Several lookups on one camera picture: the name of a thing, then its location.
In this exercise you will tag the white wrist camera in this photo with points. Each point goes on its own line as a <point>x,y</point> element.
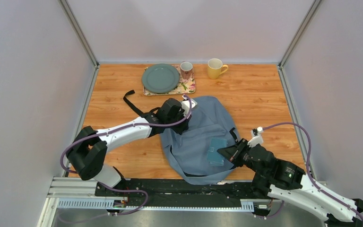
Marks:
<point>188,104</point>
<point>256,136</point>

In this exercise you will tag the pink patterned mug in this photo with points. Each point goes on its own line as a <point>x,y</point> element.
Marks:
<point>186,70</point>

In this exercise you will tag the floral serving tray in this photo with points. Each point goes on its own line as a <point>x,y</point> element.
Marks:
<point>183,87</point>

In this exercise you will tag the small teal wallet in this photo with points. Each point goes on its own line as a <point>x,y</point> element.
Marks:
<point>213,157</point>

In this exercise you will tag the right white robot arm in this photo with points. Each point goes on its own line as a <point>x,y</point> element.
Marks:
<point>284,180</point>

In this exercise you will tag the blue-grey fabric backpack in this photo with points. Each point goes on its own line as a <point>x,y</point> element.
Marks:
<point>187,153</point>

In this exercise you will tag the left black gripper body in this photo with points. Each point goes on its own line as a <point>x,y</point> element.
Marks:
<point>179,128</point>

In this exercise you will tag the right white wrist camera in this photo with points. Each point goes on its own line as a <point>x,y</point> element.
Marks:
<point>256,136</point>

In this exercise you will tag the aluminium front frame rail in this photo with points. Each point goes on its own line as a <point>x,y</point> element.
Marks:
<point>72,202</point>

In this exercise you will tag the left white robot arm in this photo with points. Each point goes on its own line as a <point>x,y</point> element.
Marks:
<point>88,151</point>

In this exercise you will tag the yellow ceramic mug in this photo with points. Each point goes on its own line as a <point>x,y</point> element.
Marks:
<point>215,68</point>

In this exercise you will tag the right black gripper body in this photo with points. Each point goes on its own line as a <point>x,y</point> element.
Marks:
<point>244,161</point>

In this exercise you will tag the green ceramic plate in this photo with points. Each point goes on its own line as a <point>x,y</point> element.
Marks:
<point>160,78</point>

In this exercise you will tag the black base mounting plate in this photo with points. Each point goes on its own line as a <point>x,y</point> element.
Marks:
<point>176,193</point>

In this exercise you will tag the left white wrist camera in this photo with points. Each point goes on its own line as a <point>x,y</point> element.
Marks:
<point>188,104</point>

